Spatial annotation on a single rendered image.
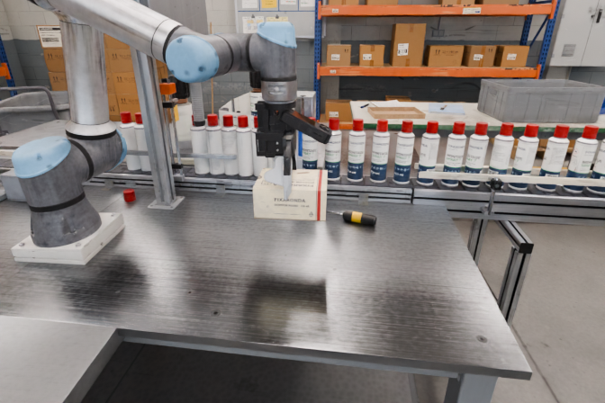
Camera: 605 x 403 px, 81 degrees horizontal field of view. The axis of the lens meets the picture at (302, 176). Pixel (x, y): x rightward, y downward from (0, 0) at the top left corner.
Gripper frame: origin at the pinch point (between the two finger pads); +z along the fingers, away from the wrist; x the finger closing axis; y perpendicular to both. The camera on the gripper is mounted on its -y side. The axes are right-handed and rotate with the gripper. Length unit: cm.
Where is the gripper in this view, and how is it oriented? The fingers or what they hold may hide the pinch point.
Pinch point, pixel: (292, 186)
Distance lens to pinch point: 83.4
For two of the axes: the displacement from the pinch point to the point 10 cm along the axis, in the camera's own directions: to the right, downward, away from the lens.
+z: 0.2, 9.2, 3.8
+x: -0.8, 3.8, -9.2
